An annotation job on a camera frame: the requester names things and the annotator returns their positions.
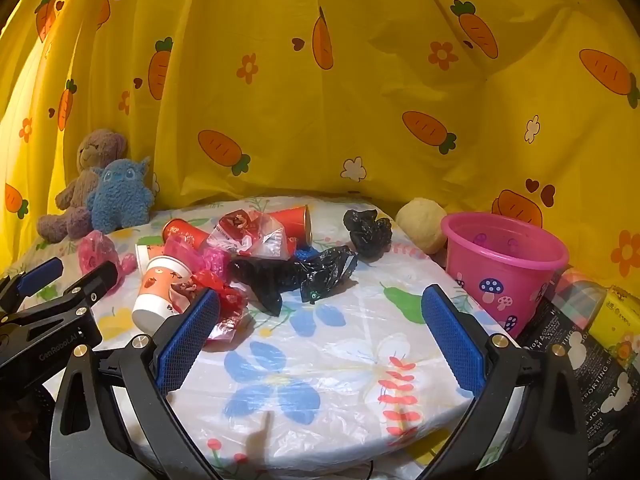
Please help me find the pink printed plastic bag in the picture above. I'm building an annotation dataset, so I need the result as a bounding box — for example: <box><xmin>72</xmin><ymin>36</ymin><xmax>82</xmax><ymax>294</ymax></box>
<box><xmin>77</xmin><ymin>230</ymin><xmax>137</xmax><ymax>286</ymax></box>

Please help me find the white orange paper cup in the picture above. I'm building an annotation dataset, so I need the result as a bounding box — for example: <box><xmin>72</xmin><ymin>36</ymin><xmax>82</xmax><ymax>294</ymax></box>
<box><xmin>135</xmin><ymin>243</ymin><xmax>168</xmax><ymax>273</ymax></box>
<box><xmin>131</xmin><ymin>255</ymin><xmax>196</xmax><ymax>333</ymax></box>

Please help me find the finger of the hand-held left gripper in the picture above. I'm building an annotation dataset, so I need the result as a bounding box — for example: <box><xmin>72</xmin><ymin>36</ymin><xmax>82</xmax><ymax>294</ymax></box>
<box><xmin>22</xmin><ymin>260</ymin><xmax>120</xmax><ymax>324</ymax></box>
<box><xmin>0</xmin><ymin>257</ymin><xmax>65</xmax><ymax>321</ymax></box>

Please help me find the magenta plastic bag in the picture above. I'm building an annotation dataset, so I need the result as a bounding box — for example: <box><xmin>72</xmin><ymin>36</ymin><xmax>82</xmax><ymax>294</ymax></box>
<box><xmin>164</xmin><ymin>235</ymin><xmax>231</xmax><ymax>286</ymax></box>

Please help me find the large black plastic bag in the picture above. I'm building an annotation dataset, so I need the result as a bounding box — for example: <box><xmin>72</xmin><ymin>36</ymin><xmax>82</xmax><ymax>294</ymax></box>
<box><xmin>230</xmin><ymin>246</ymin><xmax>358</xmax><ymax>317</ymax></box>

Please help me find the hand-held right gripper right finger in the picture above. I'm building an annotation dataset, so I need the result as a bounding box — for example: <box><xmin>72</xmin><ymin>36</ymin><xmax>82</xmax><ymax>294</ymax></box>
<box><xmin>421</xmin><ymin>284</ymin><xmax>588</xmax><ymax>480</ymax></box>

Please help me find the brown teddy bear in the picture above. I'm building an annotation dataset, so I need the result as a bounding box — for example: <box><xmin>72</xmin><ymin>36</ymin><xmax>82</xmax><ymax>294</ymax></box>
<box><xmin>36</xmin><ymin>128</ymin><xmax>128</xmax><ymax>243</ymax></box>

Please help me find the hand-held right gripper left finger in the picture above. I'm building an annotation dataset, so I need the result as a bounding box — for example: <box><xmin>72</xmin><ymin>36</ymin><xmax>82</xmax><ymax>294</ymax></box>
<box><xmin>50</xmin><ymin>287</ymin><xmax>236</xmax><ymax>480</ymax></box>

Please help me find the floral plastic table cover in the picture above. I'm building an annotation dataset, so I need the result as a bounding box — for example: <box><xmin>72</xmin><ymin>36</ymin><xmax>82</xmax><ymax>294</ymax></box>
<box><xmin>0</xmin><ymin>195</ymin><xmax>531</xmax><ymax>480</ymax></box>

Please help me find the black printed box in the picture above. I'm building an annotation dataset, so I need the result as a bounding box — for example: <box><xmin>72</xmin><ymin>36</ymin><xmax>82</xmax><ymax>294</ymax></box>
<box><xmin>515</xmin><ymin>300</ymin><xmax>640</xmax><ymax>471</ymax></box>

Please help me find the red paper cup gold rim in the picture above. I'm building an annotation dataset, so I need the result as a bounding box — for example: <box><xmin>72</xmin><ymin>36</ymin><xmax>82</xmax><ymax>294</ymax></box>
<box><xmin>267</xmin><ymin>205</ymin><xmax>313</xmax><ymax>251</ymax></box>

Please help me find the red plastic bag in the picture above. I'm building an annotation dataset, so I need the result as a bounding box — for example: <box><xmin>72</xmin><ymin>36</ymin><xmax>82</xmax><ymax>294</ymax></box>
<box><xmin>192</xmin><ymin>267</ymin><xmax>248</xmax><ymax>343</ymax></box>

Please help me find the clear red print wrapper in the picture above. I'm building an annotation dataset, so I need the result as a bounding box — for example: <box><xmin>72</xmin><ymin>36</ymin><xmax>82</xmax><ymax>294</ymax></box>
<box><xmin>206</xmin><ymin>210</ymin><xmax>291</xmax><ymax>263</ymax></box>

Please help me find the blue plush monster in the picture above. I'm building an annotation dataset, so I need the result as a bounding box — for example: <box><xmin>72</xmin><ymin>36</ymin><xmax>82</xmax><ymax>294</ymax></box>
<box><xmin>86</xmin><ymin>156</ymin><xmax>153</xmax><ymax>235</ymax></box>

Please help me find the pink plastic bucket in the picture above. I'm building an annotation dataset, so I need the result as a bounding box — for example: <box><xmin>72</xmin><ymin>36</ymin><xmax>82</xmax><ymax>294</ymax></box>
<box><xmin>441</xmin><ymin>211</ymin><xmax>571</xmax><ymax>338</ymax></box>

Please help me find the yellow tissue pack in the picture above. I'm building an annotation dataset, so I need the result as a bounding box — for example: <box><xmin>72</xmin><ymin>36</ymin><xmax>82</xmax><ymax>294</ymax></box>
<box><xmin>587</xmin><ymin>285</ymin><xmax>640</xmax><ymax>361</ymax></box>

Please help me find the cream plush ball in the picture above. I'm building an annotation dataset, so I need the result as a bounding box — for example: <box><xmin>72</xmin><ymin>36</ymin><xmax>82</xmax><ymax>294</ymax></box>
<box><xmin>396</xmin><ymin>198</ymin><xmax>448</xmax><ymax>256</ymax></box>

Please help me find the yellow carrot print curtain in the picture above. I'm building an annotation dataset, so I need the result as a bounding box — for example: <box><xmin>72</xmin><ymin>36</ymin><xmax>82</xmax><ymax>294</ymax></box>
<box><xmin>0</xmin><ymin>0</ymin><xmax>640</xmax><ymax>291</ymax></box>

